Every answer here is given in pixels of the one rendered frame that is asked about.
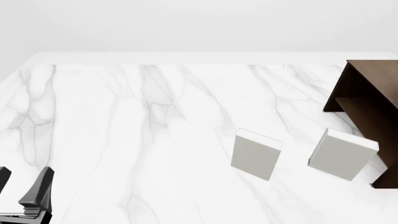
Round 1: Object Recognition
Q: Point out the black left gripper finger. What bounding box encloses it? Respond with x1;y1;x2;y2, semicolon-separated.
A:
17;166;55;213
0;166;12;195

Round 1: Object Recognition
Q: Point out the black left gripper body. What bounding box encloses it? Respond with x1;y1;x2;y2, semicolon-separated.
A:
0;208;53;224

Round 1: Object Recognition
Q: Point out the dark brown wooden shelf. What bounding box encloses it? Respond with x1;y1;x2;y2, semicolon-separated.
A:
323;59;398;189

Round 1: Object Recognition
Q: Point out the grey book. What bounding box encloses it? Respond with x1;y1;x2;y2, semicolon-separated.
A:
230;127;284;182
307;127;380;182

